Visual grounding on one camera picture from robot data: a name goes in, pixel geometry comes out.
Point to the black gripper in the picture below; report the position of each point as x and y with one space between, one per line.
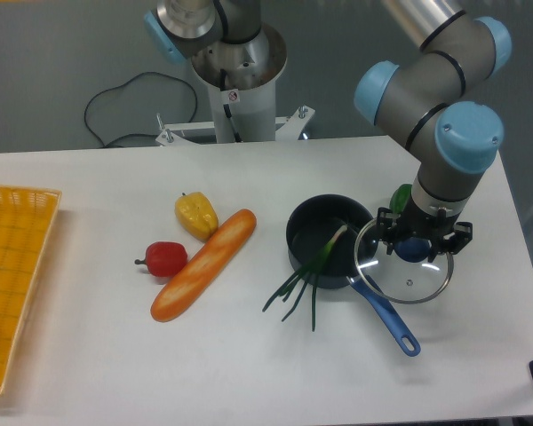
446 235

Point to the glass lid blue knob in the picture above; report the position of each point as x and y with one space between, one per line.
401 273

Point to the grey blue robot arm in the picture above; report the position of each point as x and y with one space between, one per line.
420 107

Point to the green bell pepper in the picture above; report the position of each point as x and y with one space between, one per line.
400 198

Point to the green onion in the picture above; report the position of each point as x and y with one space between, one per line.
317 253

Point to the orange baguette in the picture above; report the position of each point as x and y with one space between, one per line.
206 265

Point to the yellow bell pepper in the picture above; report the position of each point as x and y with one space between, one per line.
196 215

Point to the red bell pepper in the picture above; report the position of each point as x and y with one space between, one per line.
164 258

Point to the yellow woven basket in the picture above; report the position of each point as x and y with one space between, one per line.
27 215

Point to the dark pot blue handle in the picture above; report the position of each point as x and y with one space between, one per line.
356 216

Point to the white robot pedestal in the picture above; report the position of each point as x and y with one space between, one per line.
241 84

